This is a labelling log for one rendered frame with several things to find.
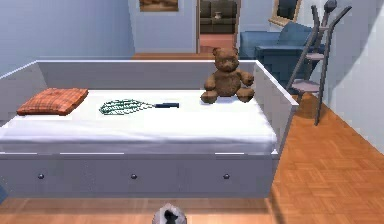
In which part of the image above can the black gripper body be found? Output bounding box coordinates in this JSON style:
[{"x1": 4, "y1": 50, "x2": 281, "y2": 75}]
[{"x1": 151, "y1": 202, "x2": 188, "y2": 224}]

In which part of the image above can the white bed with drawers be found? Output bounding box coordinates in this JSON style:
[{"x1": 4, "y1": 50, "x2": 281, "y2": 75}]
[{"x1": 0, "y1": 59, "x2": 300, "y2": 200}]

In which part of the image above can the brown teddy bear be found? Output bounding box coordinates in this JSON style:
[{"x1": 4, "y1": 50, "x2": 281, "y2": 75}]
[{"x1": 200, "y1": 46, "x2": 256, "y2": 105}]

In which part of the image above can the blue armchair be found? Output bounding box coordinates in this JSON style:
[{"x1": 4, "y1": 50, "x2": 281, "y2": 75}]
[{"x1": 238, "y1": 21, "x2": 326, "y2": 88}]

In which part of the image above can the dark brown sofa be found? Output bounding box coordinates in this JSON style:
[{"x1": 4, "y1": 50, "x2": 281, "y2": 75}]
[{"x1": 199, "y1": 0, "x2": 238, "y2": 35}]

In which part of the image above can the grey ladder shelf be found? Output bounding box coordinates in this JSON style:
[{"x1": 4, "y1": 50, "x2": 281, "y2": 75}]
[{"x1": 285, "y1": 0, "x2": 353, "y2": 127}]

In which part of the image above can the green racket black handle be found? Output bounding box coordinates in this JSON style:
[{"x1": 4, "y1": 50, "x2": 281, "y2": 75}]
[{"x1": 98, "y1": 98, "x2": 180, "y2": 116}]

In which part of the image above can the brown framed wall picture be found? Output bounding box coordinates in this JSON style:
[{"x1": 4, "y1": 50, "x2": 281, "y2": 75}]
[{"x1": 138, "y1": 0, "x2": 180, "y2": 13}]

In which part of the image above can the gold framed wall picture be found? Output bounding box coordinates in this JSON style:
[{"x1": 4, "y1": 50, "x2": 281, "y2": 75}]
[{"x1": 268, "y1": 0, "x2": 303, "y2": 28}]

